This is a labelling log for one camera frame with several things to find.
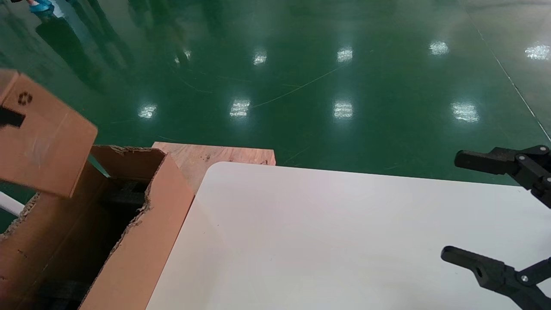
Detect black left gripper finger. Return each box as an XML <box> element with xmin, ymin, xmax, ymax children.
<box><xmin>0</xmin><ymin>107</ymin><xmax>25</xmax><ymax>128</ymax></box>

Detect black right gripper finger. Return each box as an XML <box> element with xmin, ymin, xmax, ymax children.
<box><xmin>455</xmin><ymin>146</ymin><xmax>551</xmax><ymax>208</ymax></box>
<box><xmin>441</xmin><ymin>246</ymin><xmax>551</xmax><ymax>310</ymax></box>

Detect small brown cardboard box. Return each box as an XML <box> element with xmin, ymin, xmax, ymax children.
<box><xmin>0</xmin><ymin>69</ymin><xmax>98</xmax><ymax>198</ymax></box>

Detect large open cardboard box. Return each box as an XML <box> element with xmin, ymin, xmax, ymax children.
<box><xmin>0</xmin><ymin>145</ymin><xmax>195</xmax><ymax>310</ymax></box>

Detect white tube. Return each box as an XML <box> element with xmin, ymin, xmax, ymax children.
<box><xmin>0</xmin><ymin>192</ymin><xmax>24</xmax><ymax>217</ymax></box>

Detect wooden pallet board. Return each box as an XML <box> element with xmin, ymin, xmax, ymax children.
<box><xmin>153</xmin><ymin>142</ymin><xmax>276</xmax><ymax>193</ymax></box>

